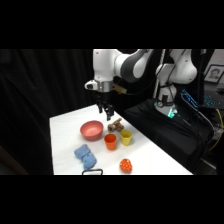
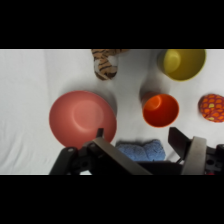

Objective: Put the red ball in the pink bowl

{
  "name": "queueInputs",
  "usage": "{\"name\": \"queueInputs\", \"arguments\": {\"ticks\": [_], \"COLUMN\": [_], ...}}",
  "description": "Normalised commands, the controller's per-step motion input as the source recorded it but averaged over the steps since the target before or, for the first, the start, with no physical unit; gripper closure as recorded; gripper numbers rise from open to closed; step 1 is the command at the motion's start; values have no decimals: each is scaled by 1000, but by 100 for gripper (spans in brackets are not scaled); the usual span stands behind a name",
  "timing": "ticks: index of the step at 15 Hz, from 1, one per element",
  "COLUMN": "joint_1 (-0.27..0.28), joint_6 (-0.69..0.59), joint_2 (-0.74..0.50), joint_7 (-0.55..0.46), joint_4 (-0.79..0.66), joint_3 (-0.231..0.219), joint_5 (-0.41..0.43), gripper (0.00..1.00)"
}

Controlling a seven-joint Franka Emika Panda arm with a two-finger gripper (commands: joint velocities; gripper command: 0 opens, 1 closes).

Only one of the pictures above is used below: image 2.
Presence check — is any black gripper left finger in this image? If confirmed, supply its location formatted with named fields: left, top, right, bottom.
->
left=49, top=128, right=153, bottom=175

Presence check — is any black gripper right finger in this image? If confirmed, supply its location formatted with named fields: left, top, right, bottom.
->
left=168, top=126, right=224, bottom=175

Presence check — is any red patterned ball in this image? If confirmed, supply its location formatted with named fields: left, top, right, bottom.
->
left=198, top=93, right=224, bottom=124

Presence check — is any pink bowl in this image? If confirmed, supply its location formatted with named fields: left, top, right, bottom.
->
left=48, top=90, right=118, bottom=150

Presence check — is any blue plush cloth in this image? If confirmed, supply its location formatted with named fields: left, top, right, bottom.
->
left=115, top=138, right=167, bottom=163

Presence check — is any orange plastic cup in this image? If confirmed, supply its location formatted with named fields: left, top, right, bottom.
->
left=141, top=91, right=180, bottom=129

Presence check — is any yellow plastic cup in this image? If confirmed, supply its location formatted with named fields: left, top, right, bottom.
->
left=157, top=49, right=207, bottom=82

